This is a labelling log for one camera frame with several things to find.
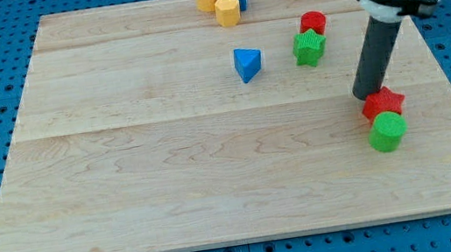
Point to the green star block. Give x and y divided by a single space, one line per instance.
308 48

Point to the red star block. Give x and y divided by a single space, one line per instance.
381 101

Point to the blue triangle block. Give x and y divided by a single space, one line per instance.
247 63

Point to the light wooden board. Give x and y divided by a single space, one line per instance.
135 132

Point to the yellow hexagon block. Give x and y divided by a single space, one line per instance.
227 12

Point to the red cylinder block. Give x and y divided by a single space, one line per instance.
314 20

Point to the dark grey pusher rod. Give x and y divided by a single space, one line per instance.
379 41

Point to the green cylinder block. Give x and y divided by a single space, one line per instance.
387 131

